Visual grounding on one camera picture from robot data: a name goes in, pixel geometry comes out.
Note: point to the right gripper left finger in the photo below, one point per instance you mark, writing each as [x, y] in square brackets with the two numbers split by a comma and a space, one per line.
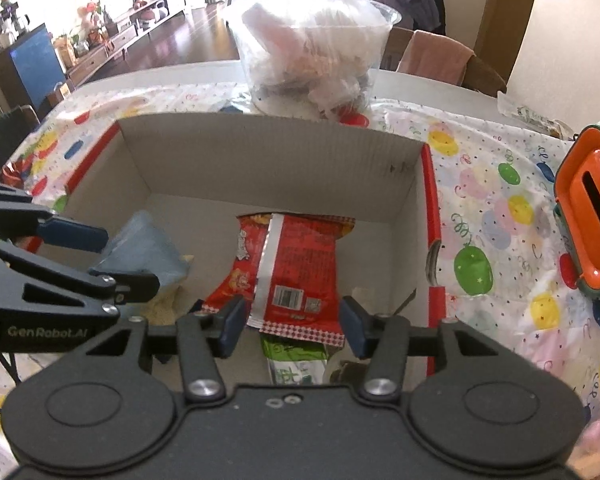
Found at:
[203, 337]

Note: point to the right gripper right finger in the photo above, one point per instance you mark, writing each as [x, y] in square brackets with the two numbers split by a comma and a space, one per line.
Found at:
[381, 340]

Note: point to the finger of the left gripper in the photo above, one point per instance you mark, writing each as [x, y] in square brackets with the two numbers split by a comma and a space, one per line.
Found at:
[27, 278]
[21, 218]

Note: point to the grey blue snack bag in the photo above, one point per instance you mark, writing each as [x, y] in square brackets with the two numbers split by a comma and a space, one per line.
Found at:
[141, 246]

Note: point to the dark chair with black cloth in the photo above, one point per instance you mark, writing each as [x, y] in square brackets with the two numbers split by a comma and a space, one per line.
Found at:
[15, 126]

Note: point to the green snack packet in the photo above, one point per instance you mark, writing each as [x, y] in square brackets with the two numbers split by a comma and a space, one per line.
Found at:
[294, 362]

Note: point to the red snack bag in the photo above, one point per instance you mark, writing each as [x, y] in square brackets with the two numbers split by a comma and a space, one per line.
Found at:
[285, 267]

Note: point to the red white cardboard box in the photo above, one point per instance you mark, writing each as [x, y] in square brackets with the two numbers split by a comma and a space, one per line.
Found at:
[197, 173]

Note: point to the blue front dark cabinet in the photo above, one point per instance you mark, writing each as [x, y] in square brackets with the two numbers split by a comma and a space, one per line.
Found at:
[30, 71]

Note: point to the long wooden tv console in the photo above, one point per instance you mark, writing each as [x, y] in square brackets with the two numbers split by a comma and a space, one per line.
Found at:
[120, 35]

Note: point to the orange green tissue holder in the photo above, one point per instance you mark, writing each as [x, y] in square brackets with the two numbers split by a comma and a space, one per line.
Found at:
[577, 207]

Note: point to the chair with pink cloth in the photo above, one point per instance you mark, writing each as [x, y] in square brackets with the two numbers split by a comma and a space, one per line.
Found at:
[439, 58]

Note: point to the clear bin with bags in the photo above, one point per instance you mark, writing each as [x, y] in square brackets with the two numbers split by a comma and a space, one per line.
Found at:
[311, 58]

